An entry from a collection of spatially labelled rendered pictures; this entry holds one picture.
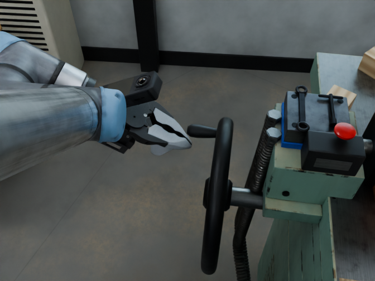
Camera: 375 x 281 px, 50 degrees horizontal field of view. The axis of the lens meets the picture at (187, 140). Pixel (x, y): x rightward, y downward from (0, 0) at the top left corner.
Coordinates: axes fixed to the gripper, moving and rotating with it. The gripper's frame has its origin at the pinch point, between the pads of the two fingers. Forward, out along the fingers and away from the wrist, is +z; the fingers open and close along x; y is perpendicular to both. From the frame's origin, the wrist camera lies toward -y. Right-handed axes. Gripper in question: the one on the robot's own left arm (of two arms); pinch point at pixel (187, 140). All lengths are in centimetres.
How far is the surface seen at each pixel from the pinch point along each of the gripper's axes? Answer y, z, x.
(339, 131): -22.2, 12.9, 5.5
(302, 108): -18.4, 10.0, -0.1
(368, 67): -19.3, 27.6, -23.0
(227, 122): -6.9, 3.8, -1.7
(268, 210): -4.8, 14.7, 10.1
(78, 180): 104, -1, -45
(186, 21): 61, 13, -127
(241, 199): 1.0, 13.3, 6.0
